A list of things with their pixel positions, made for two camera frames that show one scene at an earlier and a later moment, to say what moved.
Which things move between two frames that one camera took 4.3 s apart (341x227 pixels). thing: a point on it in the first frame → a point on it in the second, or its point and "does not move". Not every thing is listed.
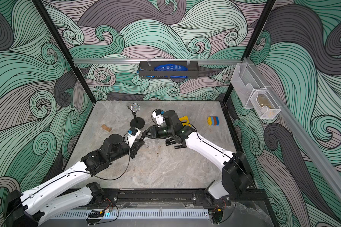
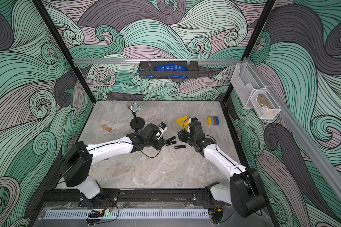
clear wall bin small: [265, 106] does not move
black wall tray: [146, 70] does not move
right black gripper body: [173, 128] → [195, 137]
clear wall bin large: [245, 82] does not move
